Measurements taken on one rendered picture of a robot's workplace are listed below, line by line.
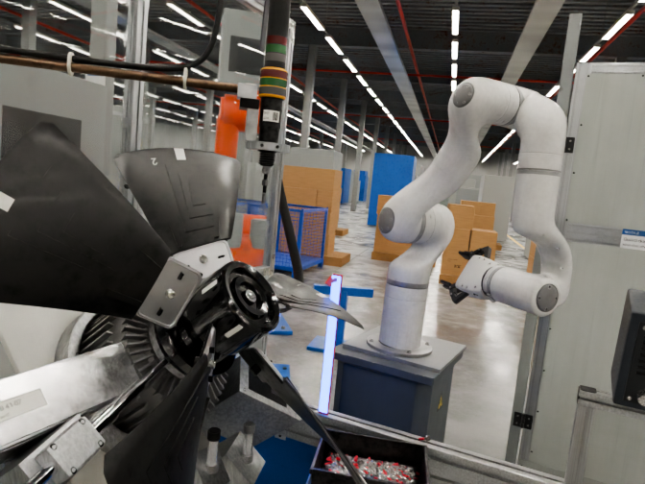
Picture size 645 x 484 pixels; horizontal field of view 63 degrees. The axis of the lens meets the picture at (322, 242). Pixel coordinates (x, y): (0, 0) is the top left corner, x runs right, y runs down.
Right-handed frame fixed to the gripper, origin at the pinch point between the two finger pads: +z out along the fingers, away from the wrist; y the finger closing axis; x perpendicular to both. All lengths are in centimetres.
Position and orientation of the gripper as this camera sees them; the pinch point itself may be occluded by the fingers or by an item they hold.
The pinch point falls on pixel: (455, 269)
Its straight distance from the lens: 144.8
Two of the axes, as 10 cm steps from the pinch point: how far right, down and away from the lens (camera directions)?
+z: -3.9, -1.4, 9.1
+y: 5.5, -8.3, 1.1
